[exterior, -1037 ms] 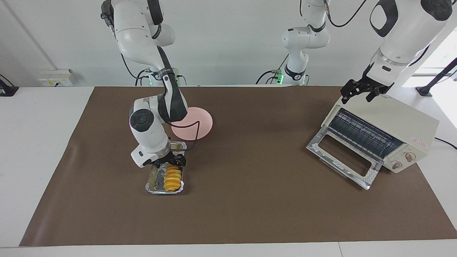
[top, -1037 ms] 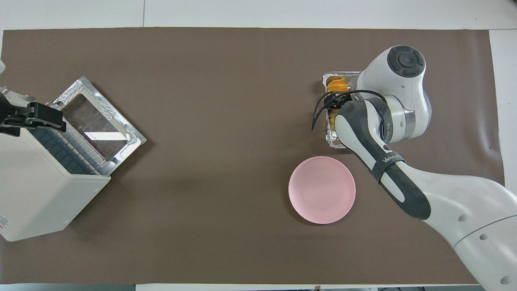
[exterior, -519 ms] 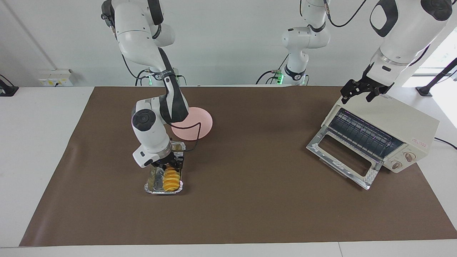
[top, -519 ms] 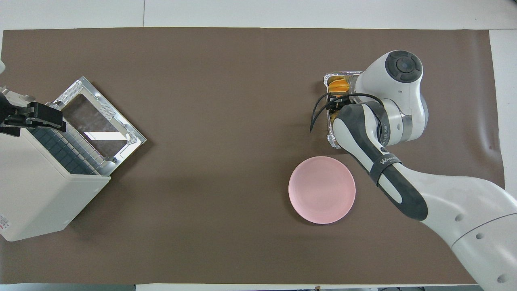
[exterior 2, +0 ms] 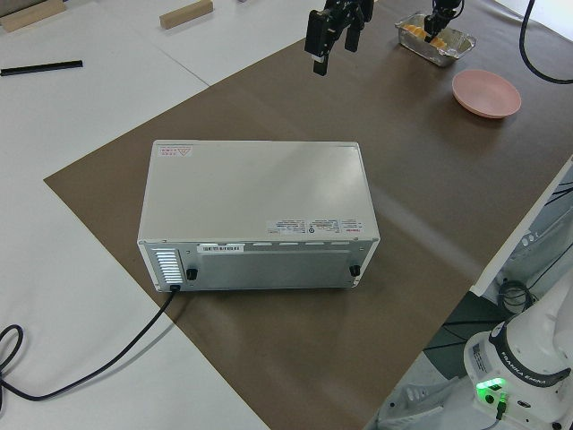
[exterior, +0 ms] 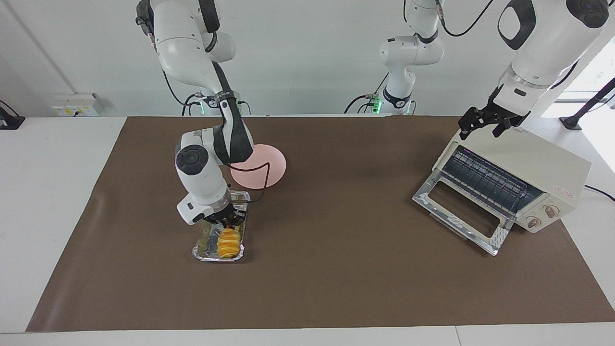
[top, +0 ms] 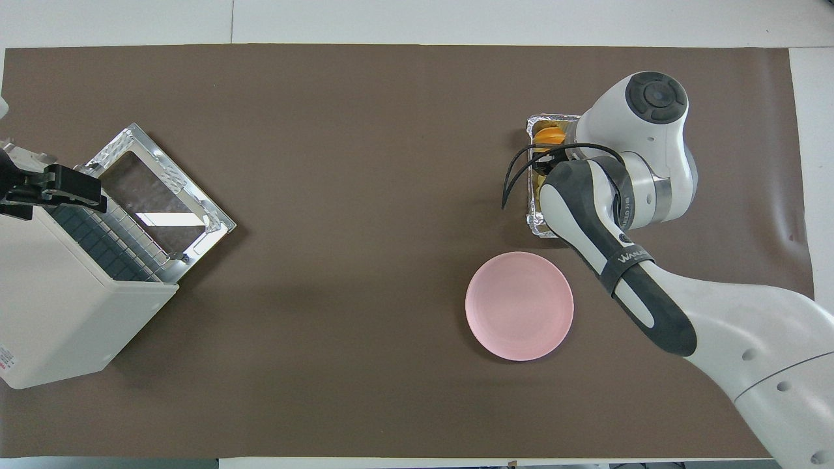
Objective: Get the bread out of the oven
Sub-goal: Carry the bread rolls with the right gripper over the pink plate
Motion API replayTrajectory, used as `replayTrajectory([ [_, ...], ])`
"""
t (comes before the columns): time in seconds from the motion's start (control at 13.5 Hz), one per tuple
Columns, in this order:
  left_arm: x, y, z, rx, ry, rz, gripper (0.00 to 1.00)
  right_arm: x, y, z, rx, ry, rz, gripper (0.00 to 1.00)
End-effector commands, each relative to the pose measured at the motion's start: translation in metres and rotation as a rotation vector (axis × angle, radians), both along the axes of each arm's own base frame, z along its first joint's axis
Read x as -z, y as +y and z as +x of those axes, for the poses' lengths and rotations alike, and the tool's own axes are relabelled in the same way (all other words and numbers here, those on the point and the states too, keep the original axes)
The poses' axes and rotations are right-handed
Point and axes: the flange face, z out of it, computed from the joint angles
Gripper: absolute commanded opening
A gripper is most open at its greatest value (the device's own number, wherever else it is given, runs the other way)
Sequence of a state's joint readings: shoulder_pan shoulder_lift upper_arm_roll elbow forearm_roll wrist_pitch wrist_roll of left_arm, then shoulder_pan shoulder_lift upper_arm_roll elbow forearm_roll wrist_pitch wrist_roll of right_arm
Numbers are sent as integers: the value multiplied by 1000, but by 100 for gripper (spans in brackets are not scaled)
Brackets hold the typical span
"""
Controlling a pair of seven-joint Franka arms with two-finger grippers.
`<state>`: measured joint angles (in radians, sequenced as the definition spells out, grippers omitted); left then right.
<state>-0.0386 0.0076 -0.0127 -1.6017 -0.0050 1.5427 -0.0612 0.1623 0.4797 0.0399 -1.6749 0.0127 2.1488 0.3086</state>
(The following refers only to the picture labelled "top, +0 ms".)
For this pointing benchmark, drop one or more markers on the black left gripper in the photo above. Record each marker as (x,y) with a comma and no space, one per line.
(16,189)

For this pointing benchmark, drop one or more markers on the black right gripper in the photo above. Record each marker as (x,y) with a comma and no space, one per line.
(550,160)

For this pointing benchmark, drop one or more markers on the sliced yellow bread loaf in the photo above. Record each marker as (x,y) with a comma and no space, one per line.
(550,135)

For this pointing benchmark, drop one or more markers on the aluminium foil tray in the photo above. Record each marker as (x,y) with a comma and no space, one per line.
(535,218)

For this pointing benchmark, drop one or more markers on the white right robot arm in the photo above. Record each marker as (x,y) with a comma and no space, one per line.
(749,339)

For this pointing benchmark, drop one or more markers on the white toaster oven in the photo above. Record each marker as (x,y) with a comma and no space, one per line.
(58,306)

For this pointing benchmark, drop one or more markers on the chrome glass oven door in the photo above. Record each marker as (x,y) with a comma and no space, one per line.
(208,225)

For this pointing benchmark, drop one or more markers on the pink round plate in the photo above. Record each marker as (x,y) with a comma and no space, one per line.
(519,306)

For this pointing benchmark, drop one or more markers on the brown table mat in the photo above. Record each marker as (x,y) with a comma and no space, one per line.
(365,163)

